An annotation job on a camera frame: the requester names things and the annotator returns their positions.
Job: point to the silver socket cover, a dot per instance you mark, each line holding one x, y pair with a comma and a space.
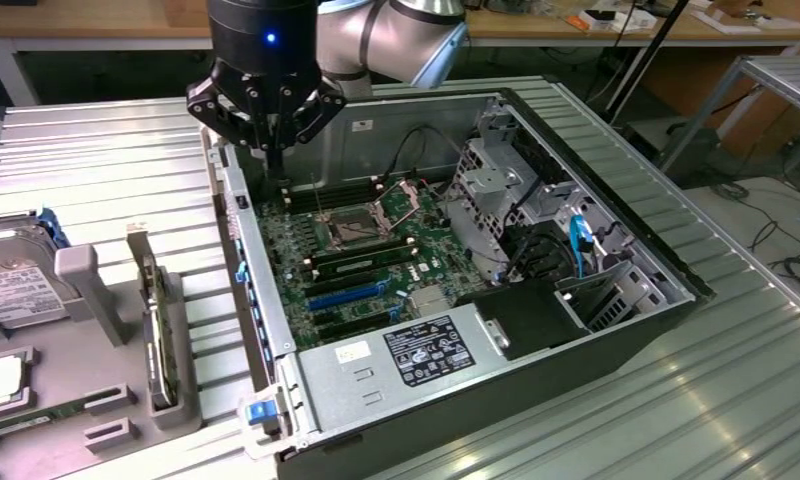
400, 200

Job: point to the graphics card with fan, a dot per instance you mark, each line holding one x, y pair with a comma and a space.
155, 340

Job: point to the blue disk bracket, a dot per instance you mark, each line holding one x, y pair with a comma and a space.
53, 227

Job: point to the black fan shroud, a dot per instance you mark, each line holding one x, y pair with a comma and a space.
526, 320

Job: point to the CPU socket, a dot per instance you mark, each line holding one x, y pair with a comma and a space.
349, 232

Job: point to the black pole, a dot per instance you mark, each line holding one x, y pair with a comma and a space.
649, 52

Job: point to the grey parts rack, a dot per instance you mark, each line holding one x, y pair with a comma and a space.
66, 365

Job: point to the orange box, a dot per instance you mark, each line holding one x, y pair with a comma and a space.
578, 21

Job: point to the thin locking lever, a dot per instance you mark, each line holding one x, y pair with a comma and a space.
317, 200

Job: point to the hard disk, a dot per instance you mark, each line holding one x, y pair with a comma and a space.
13, 295

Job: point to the silver drive cage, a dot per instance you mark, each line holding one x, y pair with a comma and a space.
486, 182

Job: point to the small white box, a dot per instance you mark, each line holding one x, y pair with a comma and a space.
642, 21

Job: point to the metal slat frame table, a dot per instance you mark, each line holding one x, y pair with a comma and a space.
787, 75

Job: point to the small silver heatsink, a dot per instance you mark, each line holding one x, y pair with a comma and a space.
432, 297

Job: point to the black PC case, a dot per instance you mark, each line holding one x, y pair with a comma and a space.
573, 380

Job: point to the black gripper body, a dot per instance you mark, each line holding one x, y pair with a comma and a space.
262, 55

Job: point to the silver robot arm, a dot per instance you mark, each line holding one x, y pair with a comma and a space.
400, 35

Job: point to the silver disk bay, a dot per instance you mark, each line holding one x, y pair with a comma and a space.
622, 295

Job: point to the blue case latch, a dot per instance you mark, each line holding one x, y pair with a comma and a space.
259, 411

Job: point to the brown cardboard box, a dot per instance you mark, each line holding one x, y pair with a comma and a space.
740, 5

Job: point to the black expansion slot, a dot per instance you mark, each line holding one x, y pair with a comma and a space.
349, 316
360, 328
340, 288

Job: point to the wooden desk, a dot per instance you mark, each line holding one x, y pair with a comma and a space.
546, 30

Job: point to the black and white box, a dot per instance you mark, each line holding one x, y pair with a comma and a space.
606, 17

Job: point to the green motherboard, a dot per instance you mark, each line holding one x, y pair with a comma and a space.
440, 250

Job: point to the silver power supply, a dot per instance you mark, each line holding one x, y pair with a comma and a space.
346, 390

